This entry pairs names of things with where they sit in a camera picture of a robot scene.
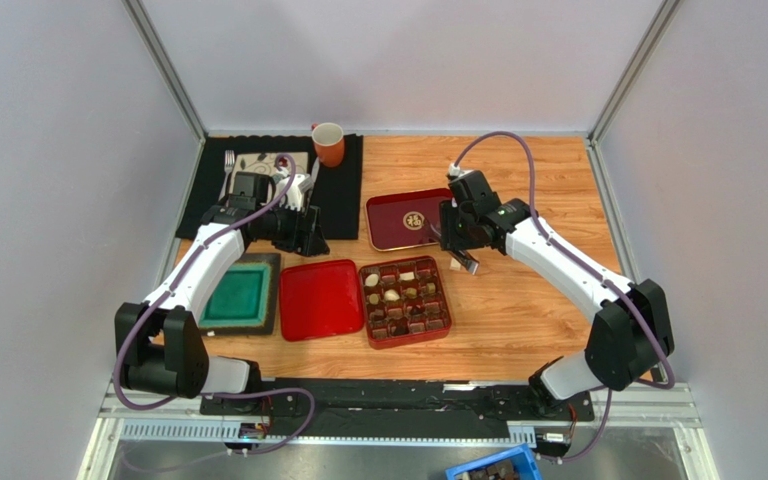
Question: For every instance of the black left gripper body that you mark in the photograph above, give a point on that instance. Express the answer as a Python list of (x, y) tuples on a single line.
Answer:
[(281, 226)]

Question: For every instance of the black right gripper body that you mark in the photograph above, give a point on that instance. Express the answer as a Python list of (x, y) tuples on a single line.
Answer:
[(458, 235)]

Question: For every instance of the red tin lid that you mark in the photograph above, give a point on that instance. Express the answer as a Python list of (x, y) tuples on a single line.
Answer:
[(320, 300)]

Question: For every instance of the red chocolate serving tray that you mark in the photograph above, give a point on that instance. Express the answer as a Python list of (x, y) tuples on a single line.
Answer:
[(405, 220)]

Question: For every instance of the red chocolate box with tray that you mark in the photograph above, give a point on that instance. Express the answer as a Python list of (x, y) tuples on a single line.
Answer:
[(410, 320)]

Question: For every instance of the metal serving tongs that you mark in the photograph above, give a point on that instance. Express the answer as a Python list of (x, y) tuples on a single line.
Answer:
[(468, 262)]

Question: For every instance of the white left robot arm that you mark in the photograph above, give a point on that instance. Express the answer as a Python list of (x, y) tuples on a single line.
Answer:
[(158, 340)]

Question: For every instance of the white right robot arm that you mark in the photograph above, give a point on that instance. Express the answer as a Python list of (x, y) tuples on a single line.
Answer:
[(630, 324)]

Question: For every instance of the black cloth placemat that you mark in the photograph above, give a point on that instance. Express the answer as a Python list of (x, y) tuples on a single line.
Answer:
[(337, 190)]

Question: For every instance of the floral square plate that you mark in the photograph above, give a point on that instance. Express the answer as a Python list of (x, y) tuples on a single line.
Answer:
[(265, 163)]

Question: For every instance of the turquoise glazed dark plate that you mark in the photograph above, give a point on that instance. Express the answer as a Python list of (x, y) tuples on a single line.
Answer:
[(244, 302)]

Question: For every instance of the orange mug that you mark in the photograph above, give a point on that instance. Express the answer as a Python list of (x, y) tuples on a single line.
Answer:
[(329, 143)]

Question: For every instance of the silver fork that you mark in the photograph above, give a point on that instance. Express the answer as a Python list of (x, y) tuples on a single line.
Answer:
[(229, 163)]

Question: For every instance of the blue plastic bin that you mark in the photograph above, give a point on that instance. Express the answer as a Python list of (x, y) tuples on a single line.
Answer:
[(514, 463)]

